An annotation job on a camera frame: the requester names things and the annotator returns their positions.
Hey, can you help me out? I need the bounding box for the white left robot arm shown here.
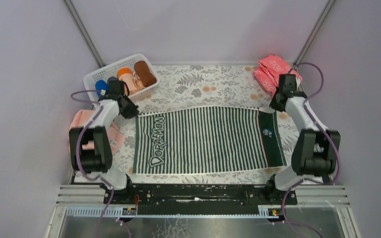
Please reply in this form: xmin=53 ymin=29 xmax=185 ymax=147
xmin=68 ymin=80 xmax=139 ymax=190

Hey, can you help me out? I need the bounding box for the white plastic basket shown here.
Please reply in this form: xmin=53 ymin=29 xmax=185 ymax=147
xmin=83 ymin=54 xmax=160 ymax=102

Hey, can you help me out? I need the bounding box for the green white striped towel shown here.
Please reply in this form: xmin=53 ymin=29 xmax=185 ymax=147
xmin=134 ymin=106 xmax=287 ymax=175

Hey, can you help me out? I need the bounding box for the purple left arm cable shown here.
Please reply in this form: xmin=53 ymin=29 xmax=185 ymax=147
xmin=70 ymin=90 xmax=116 ymax=238

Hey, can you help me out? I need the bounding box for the pink towel under striped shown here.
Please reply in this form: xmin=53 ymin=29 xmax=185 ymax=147
xmin=69 ymin=110 xmax=126 ymax=155

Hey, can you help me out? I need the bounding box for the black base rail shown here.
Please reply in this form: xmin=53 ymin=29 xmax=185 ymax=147
xmin=100 ymin=182 xmax=298 ymax=216

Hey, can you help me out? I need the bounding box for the orange rolled towel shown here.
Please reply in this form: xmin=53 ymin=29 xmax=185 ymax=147
xmin=117 ymin=67 xmax=138 ymax=95

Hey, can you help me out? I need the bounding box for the brown towel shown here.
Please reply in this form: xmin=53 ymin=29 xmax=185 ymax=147
xmin=134 ymin=60 xmax=157 ymax=87

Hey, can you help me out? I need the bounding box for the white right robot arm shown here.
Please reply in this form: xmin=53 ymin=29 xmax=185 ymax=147
xmin=270 ymin=73 xmax=341 ymax=191

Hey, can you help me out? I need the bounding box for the beige patterned rolled towel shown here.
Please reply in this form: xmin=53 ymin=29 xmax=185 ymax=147
xmin=133 ymin=72 xmax=145 ymax=91

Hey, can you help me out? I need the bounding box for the blue rolled towel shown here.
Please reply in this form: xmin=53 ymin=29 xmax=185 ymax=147
xmin=95 ymin=80 xmax=109 ymax=98

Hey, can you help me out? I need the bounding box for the grey rolled towel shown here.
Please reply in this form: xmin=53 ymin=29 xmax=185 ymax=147
xmin=107 ymin=76 xmax=118 ymax=84

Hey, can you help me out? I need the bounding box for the pink patterned folded towel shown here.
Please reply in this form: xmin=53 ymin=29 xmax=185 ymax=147
xmin=253 ymin=55 xmax=292 ymax=96

